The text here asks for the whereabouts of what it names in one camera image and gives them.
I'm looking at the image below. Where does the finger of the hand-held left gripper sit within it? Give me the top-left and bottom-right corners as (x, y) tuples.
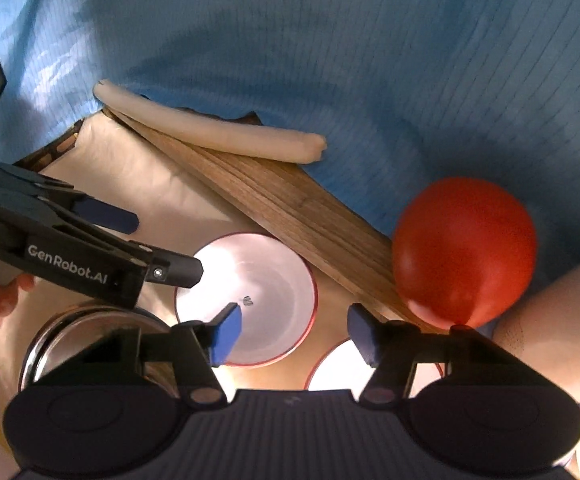
(132, 241), (207, 290)
(0, 162), (140, 236)

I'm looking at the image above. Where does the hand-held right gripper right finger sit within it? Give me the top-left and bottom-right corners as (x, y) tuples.
(347, 303), (517, 409)

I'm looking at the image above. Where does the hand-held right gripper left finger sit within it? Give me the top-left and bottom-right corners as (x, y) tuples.
(72, 302), (244, 409)

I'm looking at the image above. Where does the white bowl with red rim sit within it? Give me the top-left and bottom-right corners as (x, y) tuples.
(174, 232), (319, 367)
(304, 337), (446, 392)

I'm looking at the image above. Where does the stainless steel bowl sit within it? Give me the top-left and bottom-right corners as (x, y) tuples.
(18, 300), (183, 397)

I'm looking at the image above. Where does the wooden shelf board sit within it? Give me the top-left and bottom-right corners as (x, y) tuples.
(100, 107), (443, 335)

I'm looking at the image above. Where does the red tomato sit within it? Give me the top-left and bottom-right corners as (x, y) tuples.
(392, 176), (539, 329)

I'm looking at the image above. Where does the cream dough roll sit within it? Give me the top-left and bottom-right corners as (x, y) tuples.
(93, 80), (329, 164)

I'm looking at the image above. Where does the blue garment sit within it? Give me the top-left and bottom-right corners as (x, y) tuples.
(0, 0), (580, 241)

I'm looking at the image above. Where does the brown wooden chair frame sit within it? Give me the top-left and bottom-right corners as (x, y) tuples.
(14, 120), (81, 172)

